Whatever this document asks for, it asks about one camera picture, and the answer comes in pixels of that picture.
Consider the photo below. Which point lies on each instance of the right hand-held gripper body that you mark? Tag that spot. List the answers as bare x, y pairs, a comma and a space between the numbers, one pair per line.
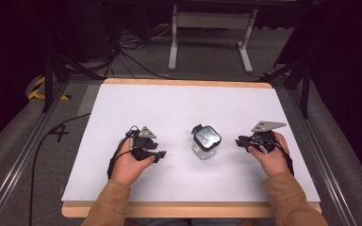
265, 138

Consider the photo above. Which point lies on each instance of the person's right hand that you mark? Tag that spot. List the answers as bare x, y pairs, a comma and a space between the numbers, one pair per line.
275, 161

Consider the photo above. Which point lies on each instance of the black tape floor mark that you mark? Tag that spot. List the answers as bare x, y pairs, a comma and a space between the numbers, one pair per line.
59, 132

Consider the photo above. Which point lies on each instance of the black tripod stand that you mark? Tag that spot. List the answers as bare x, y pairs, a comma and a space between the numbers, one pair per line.
48, 81
304, 88

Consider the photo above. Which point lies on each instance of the clear jar with black lid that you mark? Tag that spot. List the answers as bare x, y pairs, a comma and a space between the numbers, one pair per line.
205, 141

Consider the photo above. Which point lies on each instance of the aluminium floor rail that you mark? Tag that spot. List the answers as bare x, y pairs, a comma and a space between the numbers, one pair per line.
323, 163
22, 163

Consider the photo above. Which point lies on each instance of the white table mat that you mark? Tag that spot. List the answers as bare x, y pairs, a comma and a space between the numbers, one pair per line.
182, 106

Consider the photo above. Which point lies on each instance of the yellow black hazard tape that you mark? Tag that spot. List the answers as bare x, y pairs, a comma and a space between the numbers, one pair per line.
37, 89

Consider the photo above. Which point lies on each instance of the person's left hand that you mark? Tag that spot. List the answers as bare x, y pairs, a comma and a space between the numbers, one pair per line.
127, 166

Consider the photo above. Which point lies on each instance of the white metal table frame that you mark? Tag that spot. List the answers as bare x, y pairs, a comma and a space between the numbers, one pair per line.
213, 20

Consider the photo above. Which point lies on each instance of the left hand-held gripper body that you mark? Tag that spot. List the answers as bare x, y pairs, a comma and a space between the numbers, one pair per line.
142, 142

